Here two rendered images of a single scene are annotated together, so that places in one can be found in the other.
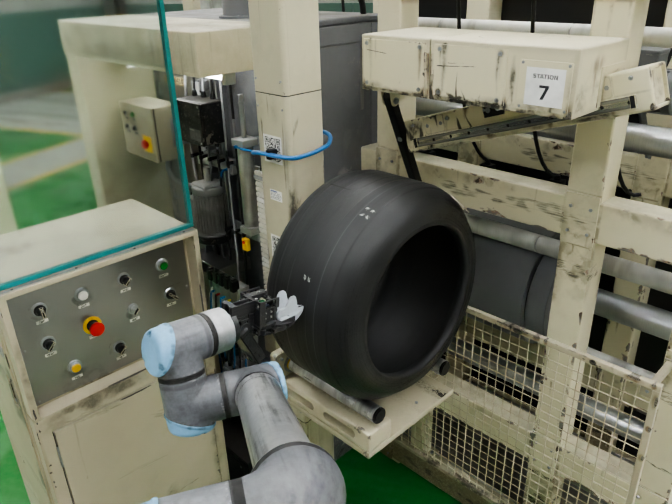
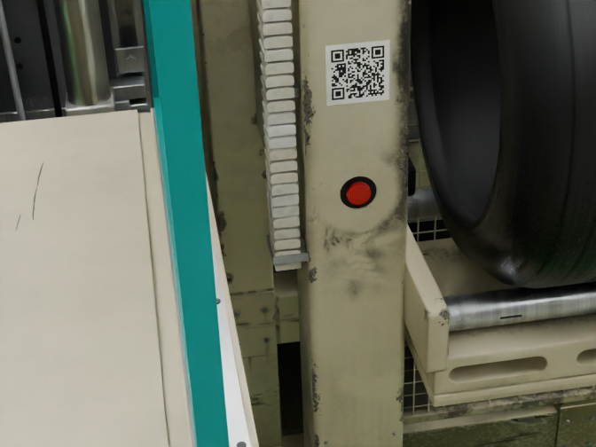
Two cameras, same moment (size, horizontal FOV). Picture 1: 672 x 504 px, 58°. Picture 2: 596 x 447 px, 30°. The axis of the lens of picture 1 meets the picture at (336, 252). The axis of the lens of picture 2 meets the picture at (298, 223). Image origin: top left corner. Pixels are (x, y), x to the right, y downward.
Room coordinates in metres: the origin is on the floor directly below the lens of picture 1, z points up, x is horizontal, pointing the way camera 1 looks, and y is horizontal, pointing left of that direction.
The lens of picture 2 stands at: (0.95, 1.17, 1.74)
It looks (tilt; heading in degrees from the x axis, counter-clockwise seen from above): 31 degrees down; 306
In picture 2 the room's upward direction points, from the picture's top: 2 degrees counter-clockwise
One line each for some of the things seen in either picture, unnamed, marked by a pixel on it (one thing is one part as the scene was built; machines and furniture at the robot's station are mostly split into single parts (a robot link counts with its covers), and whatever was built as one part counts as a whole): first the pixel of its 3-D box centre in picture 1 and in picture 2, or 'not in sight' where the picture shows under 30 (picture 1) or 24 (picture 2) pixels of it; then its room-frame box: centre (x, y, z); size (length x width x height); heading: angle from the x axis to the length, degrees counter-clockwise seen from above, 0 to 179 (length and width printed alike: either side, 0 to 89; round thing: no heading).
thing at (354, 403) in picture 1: (332, 387); (565, 299); (1.36, 0.02, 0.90); 0.35 x 0.05 x 0.05; 44
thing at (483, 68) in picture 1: (482, 66); not in sight; (1.57, -0.38, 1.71); 0.61 x 0.25 x 0.15; 44
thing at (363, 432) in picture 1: (332, 405); (556, 340); (1.36, 0.02, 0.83); 0.36 x 0.09 x 0.06; 44
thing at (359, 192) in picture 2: not in sight; (357, 191); (1.58, 0.16, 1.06); 0.03 x 0.02 x 0.03; 44
